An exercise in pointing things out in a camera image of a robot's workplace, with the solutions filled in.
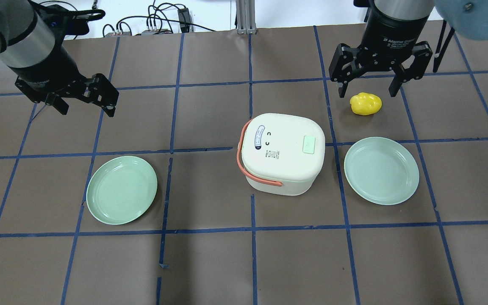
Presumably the white rice cooker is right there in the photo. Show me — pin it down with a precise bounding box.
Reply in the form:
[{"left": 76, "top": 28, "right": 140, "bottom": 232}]
[{"left": 236, "top": 113, "right": 326, "bottom": 196}]

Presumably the black cable bundle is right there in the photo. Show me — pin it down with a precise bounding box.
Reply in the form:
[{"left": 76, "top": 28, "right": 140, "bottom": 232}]
[{"left": 102, "top": 0, "right": 236, "bottom": 38}]

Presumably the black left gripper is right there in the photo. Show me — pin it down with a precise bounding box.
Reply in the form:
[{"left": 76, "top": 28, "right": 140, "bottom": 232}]
[{"left": 15, "top": 46, "right": 119, "bottom": 117}]

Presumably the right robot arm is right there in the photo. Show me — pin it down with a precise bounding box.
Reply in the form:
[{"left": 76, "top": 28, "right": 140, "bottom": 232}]
[{"left": 329, "top": 0, "right": 488, "bottom": 98}]

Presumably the green plate left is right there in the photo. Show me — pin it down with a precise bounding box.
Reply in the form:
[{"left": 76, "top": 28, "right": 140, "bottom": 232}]
[{"left": 86, "top": 155, "right": 158, "bottom": 225}]

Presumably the pale green plate right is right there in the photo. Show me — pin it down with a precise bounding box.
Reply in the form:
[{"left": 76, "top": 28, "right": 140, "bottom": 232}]
[{"left": 344, "top": 137, "right": 420, "bottom": 206}]

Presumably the aluminium frame post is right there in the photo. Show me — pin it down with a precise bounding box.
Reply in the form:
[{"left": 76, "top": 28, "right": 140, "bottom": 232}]
[{"left": 236, "top": 0, "right": 257, "bottom": 35}]

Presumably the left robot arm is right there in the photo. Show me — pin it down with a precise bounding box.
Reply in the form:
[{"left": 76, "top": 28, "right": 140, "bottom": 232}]
[{"left": 0, "top": 0, "right": 119, "bottom": 117}]

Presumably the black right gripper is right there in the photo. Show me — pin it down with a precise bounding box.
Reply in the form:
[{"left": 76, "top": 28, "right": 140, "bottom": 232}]
[{"left": 328, "top": 8, "right": 433, "bottom": 98}]

